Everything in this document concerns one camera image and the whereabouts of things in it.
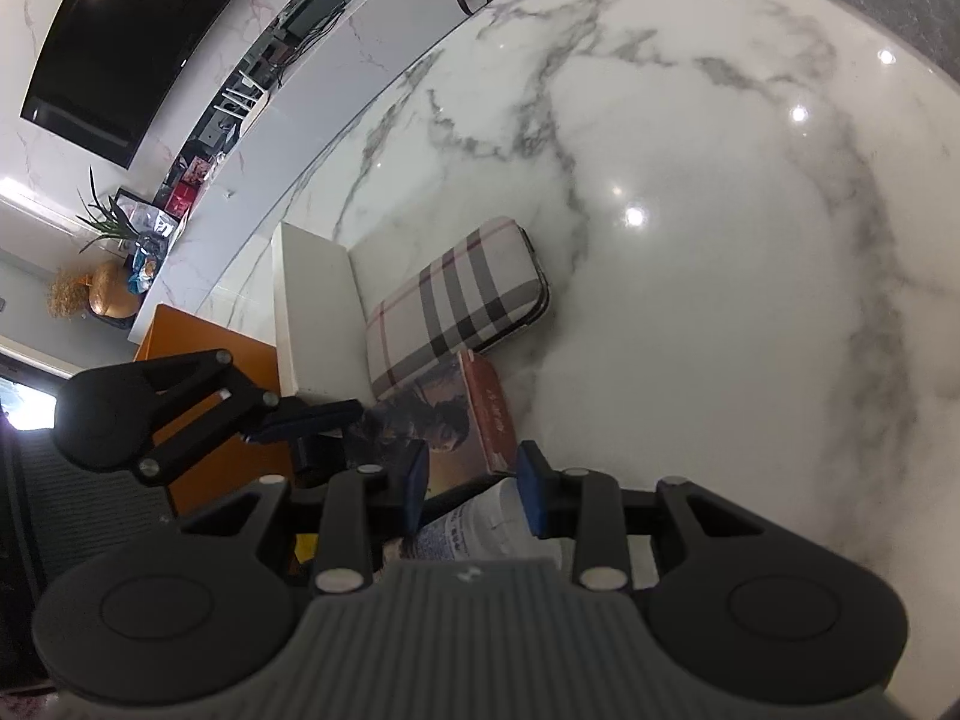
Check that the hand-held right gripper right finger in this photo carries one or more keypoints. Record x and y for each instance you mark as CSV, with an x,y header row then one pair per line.
x,y
531,493

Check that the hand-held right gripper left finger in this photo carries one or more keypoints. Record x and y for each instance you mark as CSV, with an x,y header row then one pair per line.
x,y
415,491

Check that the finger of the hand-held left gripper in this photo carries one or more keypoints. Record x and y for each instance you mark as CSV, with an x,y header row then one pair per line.
x,y
300,429

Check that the white plastic bottle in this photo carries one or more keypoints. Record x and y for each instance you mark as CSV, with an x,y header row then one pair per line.
x,y
480,532

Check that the book with red spine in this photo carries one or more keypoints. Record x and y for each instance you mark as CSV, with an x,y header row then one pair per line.
x,y
450,420

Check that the orange box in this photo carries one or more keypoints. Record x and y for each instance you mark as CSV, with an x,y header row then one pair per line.
x,y
187,326

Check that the dark ribbed rug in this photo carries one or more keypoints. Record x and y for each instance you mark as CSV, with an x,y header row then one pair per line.
x,y
82,517

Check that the white box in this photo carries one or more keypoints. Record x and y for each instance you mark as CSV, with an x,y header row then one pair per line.
x,y
315,315

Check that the yellow item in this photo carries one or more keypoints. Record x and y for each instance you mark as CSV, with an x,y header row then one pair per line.
x,y
304,547

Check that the gold vase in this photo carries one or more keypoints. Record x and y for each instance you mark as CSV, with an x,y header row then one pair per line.
x,y
112,292

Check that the dried grass bunch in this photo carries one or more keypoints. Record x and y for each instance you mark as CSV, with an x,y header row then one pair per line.
x,y
67,292

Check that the blue packet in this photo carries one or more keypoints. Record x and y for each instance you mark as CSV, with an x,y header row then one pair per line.
x,y
142,266

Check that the plaid hard case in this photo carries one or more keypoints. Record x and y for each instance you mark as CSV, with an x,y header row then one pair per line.
x,y
457,300

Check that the green potted plant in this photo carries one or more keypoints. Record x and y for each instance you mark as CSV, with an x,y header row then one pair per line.
x,y
109,221

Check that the red box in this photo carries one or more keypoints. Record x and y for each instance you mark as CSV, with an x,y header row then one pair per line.
x,y
180,200

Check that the white router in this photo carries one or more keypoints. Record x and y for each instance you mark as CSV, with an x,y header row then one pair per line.
x,y
240,94

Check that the black television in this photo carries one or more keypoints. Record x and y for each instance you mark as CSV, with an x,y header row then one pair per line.
x,y
127,37

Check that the white marble tv cabinet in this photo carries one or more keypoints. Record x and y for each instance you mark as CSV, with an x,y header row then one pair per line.
x,y
375,22

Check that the black picture frame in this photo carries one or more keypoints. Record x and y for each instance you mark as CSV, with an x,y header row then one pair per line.
x,y
150,214

